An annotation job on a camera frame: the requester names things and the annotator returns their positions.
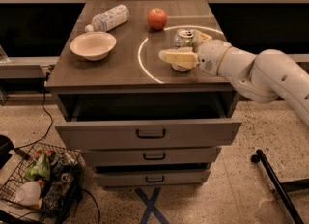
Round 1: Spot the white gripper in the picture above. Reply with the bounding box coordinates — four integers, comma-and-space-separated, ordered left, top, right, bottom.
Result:
158, 29, 232, 76

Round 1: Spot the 7up soda can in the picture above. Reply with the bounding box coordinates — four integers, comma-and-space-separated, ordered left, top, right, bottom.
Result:
172, 28, 194, 72

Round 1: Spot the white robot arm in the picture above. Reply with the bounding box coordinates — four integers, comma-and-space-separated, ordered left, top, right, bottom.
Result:
159, 30, 309, 125

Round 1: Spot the white paper bowl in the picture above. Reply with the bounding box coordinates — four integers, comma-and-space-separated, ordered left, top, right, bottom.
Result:
70, 32, 117, 61

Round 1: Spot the dark can in basket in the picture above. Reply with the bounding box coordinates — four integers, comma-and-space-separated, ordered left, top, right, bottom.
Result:
51, 157, 70, 177

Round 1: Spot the red apple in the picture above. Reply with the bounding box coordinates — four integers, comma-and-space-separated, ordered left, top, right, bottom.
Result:
147, 8, 167, 30

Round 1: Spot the grey drawer cabinet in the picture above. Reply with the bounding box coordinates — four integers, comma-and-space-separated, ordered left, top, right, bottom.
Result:
47, 1, 239, 174

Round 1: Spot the clear plastic water bottle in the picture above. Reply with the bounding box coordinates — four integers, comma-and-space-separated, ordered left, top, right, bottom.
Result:
85, 5, 129, 32

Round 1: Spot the top grey drawer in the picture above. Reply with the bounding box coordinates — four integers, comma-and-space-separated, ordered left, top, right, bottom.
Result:
55, 118, 241, 150

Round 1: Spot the grey drawer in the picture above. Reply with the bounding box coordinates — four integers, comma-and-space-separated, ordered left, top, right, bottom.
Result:
94, 169, 211, 188
55, 118, 241, 150
82, 147, 221, 167

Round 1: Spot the middle grey drawer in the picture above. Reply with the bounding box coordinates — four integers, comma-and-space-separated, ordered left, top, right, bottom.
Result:
82, 147, 221, 167

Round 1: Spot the bottom grey drawer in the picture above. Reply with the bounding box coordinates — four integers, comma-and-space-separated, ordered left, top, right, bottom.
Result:
94, 169, 211, 188

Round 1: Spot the black chair leg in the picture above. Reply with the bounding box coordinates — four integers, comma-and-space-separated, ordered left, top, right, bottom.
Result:
251, 149, 309, 224

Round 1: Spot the green chip bag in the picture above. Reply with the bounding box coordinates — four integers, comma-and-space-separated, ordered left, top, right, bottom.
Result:
24, 151, 50, 182

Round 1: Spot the white round object in basket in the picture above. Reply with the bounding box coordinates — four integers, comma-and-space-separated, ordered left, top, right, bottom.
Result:
15, 181, 41, 206

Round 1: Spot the black wire basket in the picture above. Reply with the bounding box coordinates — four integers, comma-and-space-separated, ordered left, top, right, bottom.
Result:
0, 144, 82, 224

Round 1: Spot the black power cable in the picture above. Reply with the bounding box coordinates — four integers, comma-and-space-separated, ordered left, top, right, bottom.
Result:
14, 72, 54, 151

